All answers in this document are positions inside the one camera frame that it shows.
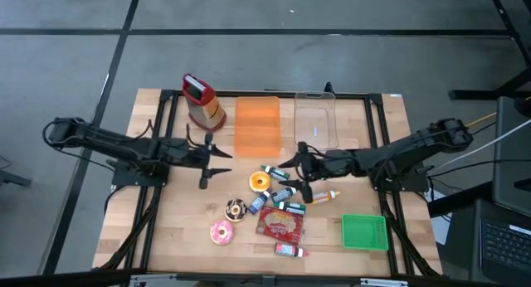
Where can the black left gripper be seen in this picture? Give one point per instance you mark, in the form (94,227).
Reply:
(203,158)

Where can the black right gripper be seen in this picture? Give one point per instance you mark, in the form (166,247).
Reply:
(315,164)

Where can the orange paint bottle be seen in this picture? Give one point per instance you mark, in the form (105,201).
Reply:
(323,197)

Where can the blue paint bottle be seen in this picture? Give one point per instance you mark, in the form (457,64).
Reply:
(258,202)

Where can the orange translucent plastic bin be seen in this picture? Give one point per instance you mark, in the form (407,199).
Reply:
(257,129)

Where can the chocolate frosted toy donut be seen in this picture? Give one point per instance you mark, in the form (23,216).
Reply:
(230,215)

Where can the red snack packet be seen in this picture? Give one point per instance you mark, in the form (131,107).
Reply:
(280,227)

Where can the pink frosted toy donut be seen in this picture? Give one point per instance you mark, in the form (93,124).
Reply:
(215,237)

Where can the red paint bottle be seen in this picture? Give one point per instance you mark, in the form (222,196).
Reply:
(288,250)

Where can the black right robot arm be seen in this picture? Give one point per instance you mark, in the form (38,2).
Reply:
(415,144)

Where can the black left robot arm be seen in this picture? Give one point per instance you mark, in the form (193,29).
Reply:
(103,144)

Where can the red metal box grater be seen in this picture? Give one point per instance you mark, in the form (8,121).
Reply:
(207,108)

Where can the clear plastic bin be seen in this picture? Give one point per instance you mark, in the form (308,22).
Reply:
(315,117)

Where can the green plastic basket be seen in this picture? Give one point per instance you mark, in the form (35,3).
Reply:
(361,233)

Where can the white sticker label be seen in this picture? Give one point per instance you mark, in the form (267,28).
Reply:
(396,95)

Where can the black desk beam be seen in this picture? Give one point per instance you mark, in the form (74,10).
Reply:
(456,202)

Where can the black crossbar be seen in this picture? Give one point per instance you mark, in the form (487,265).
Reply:
(62,278)

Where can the black metal stand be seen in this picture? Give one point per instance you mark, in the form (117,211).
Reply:
(477,94)

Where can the grey stand foot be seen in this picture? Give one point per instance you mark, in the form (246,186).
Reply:
(14,180)

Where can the dark grey computer case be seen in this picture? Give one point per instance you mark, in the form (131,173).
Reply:
(512,162)

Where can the black laptop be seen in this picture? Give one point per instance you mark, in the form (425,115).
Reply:
(506,243)

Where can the black aluminium table frame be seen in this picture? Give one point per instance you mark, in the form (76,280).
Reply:
(167,95)

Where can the black camera post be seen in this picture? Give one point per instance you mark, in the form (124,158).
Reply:
(328,88)

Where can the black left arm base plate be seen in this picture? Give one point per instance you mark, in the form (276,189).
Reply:
(124,177)

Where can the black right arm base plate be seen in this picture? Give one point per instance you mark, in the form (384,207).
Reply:
(415,183)

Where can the silver metal bracket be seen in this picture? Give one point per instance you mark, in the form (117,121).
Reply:
(153,280)
(383,282)

